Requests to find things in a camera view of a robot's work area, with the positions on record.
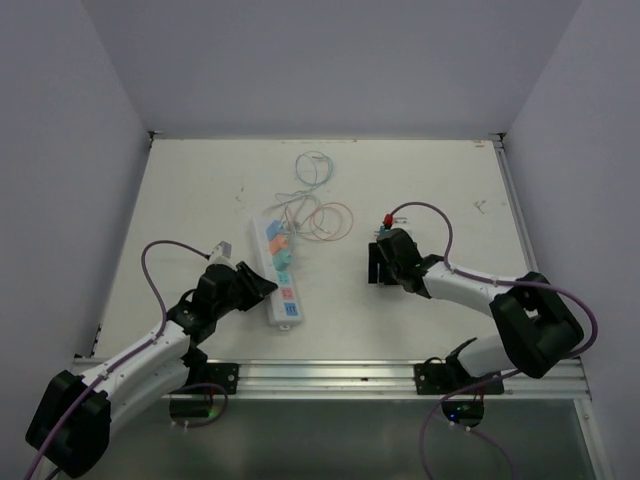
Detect white power strip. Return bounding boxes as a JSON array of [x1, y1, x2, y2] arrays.
[[251, 216, 304, 331]]

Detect thin coloured charger cables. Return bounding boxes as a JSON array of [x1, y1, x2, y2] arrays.
[[262, 149, 355, 246]]

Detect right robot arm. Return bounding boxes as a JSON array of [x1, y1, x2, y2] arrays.
[[368, 228, 584, 395]]

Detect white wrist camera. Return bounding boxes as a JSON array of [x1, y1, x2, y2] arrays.
[[208, 241, 232, 266], [382, 213, 413, 235]]

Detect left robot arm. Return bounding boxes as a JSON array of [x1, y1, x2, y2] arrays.
[[25, 262, 278, 479]]

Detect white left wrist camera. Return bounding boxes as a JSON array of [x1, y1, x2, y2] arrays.
[[208, 241, 232, 266]]

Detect dark teal plug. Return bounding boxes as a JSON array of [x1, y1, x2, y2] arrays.
[[373, 225, 389, 240]]

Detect light blue plug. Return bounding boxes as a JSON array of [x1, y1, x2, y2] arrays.
[[265, 220, 286, 242]]

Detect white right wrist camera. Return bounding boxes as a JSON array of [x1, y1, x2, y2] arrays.
[[382, 213, 413, 235]]

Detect aluminium mounting rail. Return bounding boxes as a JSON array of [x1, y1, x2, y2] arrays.
[[196, 359, 591, 400]]

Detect salmon pink plug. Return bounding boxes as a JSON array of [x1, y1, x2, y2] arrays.
[[269, 234, 289, 256]]

